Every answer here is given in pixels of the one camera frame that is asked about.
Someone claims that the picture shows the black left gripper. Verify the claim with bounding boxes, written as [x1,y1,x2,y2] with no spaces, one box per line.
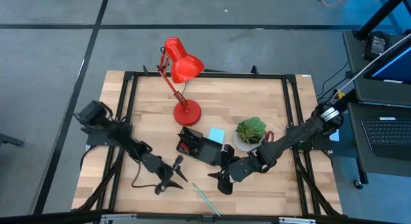
[141,152,189,196]

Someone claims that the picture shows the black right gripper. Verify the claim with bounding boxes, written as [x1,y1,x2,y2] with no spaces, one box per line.
[207,143,267,196]

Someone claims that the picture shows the black mesh desk organizer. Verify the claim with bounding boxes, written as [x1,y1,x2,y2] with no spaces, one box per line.
[175,126,225,167]

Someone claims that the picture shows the teal pen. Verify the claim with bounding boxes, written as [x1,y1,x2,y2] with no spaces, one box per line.
[191,182,222,218]

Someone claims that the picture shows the teal sticky note pad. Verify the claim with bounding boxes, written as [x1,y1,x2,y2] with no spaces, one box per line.
[208,126,226,145]

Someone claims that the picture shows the black rig crossbar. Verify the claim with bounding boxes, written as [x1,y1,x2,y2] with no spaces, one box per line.
[0,210,411,224]

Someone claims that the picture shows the green plant in white pot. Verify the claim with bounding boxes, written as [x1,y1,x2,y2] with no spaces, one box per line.
[232,116,268,153]

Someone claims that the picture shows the red desk lamp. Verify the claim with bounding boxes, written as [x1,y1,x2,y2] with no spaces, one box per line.
[156,36,206,127]

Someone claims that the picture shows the black keyboard desk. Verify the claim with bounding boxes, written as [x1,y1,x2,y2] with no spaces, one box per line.
[347,101,411,184]

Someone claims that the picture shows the black furniture leg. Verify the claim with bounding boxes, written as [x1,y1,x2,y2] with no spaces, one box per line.
[0,133,26,148]

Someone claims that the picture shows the black monitor cart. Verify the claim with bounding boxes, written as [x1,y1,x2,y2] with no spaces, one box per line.
[342,30,411,107]

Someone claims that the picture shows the black keyboard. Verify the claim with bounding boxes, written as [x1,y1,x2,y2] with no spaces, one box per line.
[361,117,411,161]

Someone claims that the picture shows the black computer monitor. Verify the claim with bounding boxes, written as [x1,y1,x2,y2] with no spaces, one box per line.
[364,40,411,85]

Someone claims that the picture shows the black power adapter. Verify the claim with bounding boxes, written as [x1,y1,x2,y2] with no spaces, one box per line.
[363,30,392,60]

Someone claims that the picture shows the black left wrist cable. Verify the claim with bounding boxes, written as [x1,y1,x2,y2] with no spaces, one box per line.
[130,159,160,189]

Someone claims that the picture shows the black aluminium table frame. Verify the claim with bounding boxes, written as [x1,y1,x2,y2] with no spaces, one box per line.
[75,65,344,218]

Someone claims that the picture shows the black floor cables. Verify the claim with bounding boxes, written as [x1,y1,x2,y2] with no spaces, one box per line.
[316,60,354,101]

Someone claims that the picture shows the white cable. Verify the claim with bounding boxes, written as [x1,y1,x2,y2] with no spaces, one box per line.
[332,33,411,101]

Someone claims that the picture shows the yellow cable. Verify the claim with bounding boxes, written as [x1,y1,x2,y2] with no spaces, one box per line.
[317,0,351,7]

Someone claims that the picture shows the black rig post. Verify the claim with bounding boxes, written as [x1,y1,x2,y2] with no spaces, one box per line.
[352,0,411,41]

